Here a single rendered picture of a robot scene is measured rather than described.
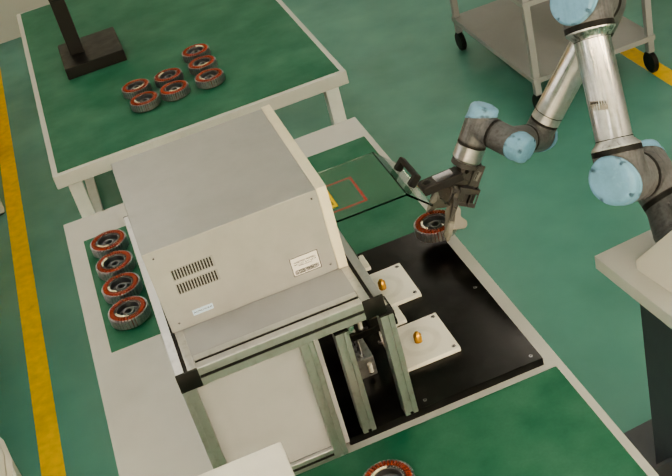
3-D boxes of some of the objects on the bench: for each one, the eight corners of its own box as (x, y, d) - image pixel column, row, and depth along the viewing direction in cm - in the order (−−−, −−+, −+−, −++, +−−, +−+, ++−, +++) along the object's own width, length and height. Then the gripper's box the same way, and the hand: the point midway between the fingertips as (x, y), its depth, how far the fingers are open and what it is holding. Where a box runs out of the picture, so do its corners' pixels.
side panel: (344, 444, 239) (309, 333, 222) (349, 453, 237) (313, 341, 219) (224, 495, 235) (179, 385, 218) (228, 504, 233) (182, 394, 215)
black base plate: (434, 230, 299) (432, 224, 297) (544, 364, 245) (542, 357, 244) (273, 294, 292) (271, 287, 290) (350, 445, 239) (348, 438, 237)
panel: (270, 285, 291) (239, 192, 275) (350, 441, 237) (317, 336, 220) (266, 287, 291) (235, 193, 275) (345, 443, 236) (312, 338, 220)
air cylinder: (367, 354, 259) (362, 337, 256) (378, 373, 253) (373, 355, 250) (347, 362, 258) (342, 345, 255) (358, 381, 252) (352, 363, 249)
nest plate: (436, 316, 265) (435, 312, 264) (461, 350, 252) (460, 346, 252) (379, 339, 263) (378, 335, 262) (401, 375, 250) (400, 371, 250)
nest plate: (400, 266, 285) (399, 262, 284) (421, 296, 272) (420, 292, 272) (347, 287, 283) (346, 283, 282) (366, 318, 270) (365, 314, 270)
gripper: (498, 178, 275) (472, 248, 283) (467, 148, 290) (444, 216, 298) (468, 173, 271) (443, 245, 279) (439, 144, 287) (416, 212, 294)
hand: (434, 228), depth 287 cm, fingers closed on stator, 13 cm apart
